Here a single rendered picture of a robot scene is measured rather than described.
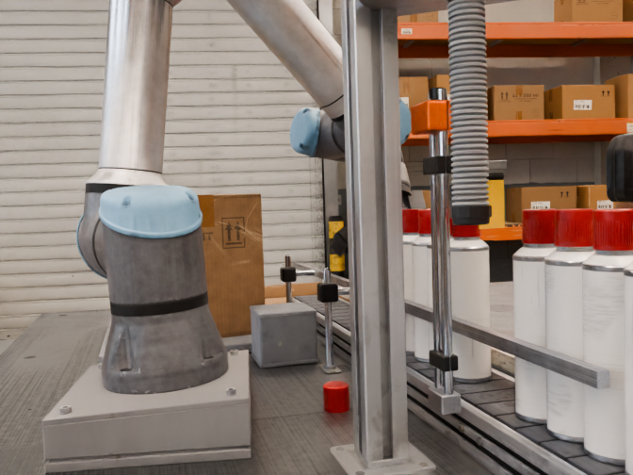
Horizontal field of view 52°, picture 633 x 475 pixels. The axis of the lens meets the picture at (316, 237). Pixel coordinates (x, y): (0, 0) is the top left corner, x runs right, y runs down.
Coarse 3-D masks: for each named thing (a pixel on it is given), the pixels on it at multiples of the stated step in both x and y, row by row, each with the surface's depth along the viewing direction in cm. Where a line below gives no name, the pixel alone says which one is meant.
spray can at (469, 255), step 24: (456, 240) 78; (480, 240) 77; (456, 264) 77; (480, 264) 76; (456, 288) 77; (480, 288) 77; (456, 312) 77; (480, 312) 77; (456, 336) 77; (480, 360) 77
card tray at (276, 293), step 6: (318, 282) 189; (270, 288) 185; (276, 288) 186; (282, 288) 186; (294, 288) 187; (300, 288) 187; (306, 288) 188; (312, 288) 188; (270, 294) 185; (276, 294) 186; (282, 294) 186; (294, 294) 187; (300, 294) 187; (306, 294) 188; (312, 294) 188; (270, 300) 181; (276, 300) 181; (282, 300) 180; (348, 300) 169
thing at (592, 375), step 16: (320, 272) 129; (416, 304) 85; (432, 320) 79; (464, 320) 73; (480, 336) 68; (496, 336) 64; (512, 336) 64; (512, 352) 62; (528, 352) 59; (544, 352) 57; (544, 368) 57; (560, 368) 55; (576, 368) 52; (592, 368) 51; (592, 384) 51; (608, 384) 50
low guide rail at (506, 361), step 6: (492, 348) 80; (492, 354) 79; (498, 354) 78; (504, 354) 77; (510, 354) 76; (492, 360) 79; (498, 360) 78; (504, 360) 77; (510, 360) 75; (498, 366) 78; (504, 366) 77; (510, 366) 76
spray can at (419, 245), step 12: (420, 216) 88; (420, 228) 88; (420, 240) 87; (420, 252) 87; (420, 264) 87; (420, 276) 87; (420, 288) 87; (420, 300) 87; (420, 324) 88; (420, 336) 88; (420, 348) 88; (420, 360) 88
